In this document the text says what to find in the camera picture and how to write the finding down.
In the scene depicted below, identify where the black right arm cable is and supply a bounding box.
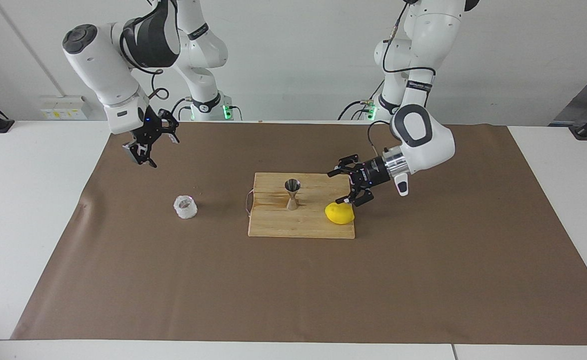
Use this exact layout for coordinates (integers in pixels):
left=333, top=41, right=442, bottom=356
left=133, top=65, right=170, bottom=103

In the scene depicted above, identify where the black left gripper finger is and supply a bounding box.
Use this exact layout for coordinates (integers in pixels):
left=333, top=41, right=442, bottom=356
left=335, top=187, right=375, bottom=209
left=327, top=153, right=361, bottom=179

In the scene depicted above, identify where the yellow lemon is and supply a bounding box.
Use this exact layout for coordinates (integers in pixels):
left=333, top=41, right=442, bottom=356
left=324, top=202, right=355, bottom=225

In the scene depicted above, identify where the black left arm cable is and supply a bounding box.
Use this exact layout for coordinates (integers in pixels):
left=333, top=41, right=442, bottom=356
left=367, top=0, right=437, bottom=153

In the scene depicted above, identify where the black base cable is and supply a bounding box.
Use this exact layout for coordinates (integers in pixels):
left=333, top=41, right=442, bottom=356
left=337, top=75, right=385, bottom=121
left=171, top=96, right=195, bottom=122

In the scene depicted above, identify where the wooden cutting board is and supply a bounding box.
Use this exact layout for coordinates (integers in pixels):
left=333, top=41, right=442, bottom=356
left=245, top=172, right=356, bottom=240

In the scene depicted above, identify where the black left base cable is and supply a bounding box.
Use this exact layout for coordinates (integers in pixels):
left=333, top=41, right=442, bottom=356
left=337, top=75, right=385, bottom=121

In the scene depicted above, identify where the steel double jigger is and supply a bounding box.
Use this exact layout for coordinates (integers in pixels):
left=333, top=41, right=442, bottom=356
left=284, top=179, right=302, bottom=211

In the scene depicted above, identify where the clear plastic cup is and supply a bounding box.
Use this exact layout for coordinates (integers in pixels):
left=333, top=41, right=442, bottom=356
left=173, top=195, right=198, bottom=220

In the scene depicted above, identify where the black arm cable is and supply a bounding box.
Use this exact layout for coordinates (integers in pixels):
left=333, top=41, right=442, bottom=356
left=367, top=0, right=437, bottom=153
left=133, top=65, right=170, bottom=103

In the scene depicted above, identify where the black right base cable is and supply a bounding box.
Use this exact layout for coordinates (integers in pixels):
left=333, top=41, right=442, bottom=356
left=171, top=96, right=195, bottom=122

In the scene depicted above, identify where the brown paper table mat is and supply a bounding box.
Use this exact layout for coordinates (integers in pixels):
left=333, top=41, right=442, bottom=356
left=11, top=121, right=587, bottom=346

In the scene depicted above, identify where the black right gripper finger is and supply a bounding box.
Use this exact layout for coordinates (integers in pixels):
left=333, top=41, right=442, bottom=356
left=158, top=109, right=181, bottom=145
left=122, top=139, right=157, bottom=169

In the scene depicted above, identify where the white wall socket box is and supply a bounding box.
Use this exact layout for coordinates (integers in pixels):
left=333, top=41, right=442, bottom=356
left=40, top=96, right=93, bottom=121

